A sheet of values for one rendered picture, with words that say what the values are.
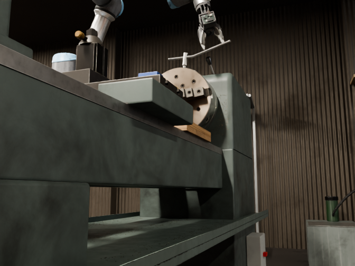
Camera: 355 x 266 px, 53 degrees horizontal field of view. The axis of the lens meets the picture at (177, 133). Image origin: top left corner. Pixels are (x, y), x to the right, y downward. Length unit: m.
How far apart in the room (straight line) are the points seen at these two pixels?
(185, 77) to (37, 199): 1.21
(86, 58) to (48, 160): 0.60
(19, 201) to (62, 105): 0.20
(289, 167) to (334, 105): 0.92
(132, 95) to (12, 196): 0.42
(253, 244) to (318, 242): 1.68
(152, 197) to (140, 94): 1.03
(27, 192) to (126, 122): 0.36
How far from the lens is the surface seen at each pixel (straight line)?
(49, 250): 0.57
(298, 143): 4.62
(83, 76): 1.08
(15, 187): 0.51
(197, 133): 1.28
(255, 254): 1.95
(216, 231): 1.03
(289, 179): 4.58
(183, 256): 0.77
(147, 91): 0.82
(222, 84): 1.76
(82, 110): 0.68
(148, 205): 1.80
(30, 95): 0.58
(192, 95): 1.55
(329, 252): 3.59
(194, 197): 1.71
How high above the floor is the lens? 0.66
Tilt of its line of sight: 9 degrees up
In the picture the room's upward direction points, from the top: straight up
